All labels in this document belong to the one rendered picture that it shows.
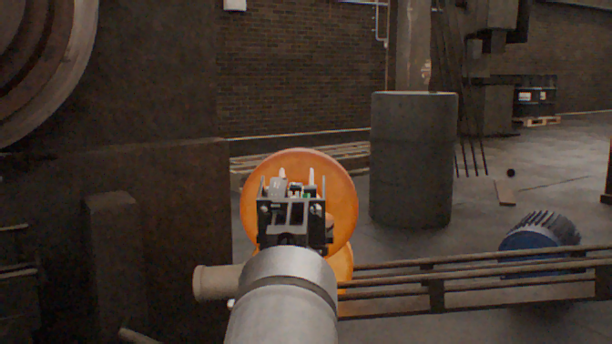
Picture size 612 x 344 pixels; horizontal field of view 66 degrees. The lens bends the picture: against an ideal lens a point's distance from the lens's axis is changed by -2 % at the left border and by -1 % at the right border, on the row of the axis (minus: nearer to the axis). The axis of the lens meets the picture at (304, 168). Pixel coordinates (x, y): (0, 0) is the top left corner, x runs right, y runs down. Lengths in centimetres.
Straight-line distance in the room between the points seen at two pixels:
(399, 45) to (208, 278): 433
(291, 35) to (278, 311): 774
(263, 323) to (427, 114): 281
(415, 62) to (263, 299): 441
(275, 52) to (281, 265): 751
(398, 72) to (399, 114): 186
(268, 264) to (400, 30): 461
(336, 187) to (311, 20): 770
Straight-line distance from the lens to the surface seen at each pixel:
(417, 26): 474
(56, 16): 76
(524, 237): 231
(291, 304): 37
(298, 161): 61
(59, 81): 78
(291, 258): 41
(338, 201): 62
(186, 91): 98
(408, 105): 309
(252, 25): 772
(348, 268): 75
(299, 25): 814
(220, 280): 77
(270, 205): 49
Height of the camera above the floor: 100
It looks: 11 degrees down
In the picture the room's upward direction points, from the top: straight up
